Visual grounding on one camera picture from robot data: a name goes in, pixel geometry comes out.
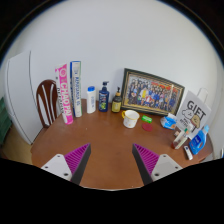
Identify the framed group picture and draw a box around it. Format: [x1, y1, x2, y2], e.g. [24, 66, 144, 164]
[120, 68, 186, 117]

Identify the white mug with yellow rim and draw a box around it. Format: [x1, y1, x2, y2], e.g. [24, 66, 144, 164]
[121, 109, 140, 129]

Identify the small green pack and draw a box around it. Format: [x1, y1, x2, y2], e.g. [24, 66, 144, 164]
[141, 115, 153, 124]

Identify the dark wooden chair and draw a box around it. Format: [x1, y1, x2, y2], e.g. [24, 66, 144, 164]
[35, 79, 58, 129]

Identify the tall pink printed box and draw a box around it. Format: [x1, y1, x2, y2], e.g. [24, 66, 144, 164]
[54, 63, 74, 125]

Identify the white cabinet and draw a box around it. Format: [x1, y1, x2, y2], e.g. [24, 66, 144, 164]
[3, 50, 44, 145]

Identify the dark blue pump bottle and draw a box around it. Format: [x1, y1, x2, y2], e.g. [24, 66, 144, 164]
[97, 80, 111, 113]

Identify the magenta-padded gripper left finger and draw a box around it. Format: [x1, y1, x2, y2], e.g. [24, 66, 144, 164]
[40, 143, 92, 186]

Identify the white printed paper gift bag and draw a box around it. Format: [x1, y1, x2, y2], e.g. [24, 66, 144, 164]
[175, 87, 212, 131]

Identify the tall white green tube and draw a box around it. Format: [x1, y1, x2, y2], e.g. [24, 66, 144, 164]
[69, 60, 83, 118]

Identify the clear plastic drink bottle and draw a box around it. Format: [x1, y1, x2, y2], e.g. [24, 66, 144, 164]
[171, 128, 191, 150]

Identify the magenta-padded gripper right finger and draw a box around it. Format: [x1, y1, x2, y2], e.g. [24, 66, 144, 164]
[132, 143, 184, 186]

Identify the blue tissue pack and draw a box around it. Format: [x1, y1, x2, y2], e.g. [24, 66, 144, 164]
[160, 113, 178, 130]

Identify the brown pump bottle yellow label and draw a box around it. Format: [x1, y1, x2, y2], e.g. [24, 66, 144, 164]
[111, 87, 123, 114]

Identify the white lotion bottle blue cap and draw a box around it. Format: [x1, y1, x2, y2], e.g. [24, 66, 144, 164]
[86, 86, 97, 115]

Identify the flat round red coaster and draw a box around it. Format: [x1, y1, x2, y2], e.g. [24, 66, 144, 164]
[141, 122, 154, 132]

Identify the blue detergent bottle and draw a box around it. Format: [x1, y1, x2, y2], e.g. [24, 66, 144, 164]
[188, 124, 210, 155]

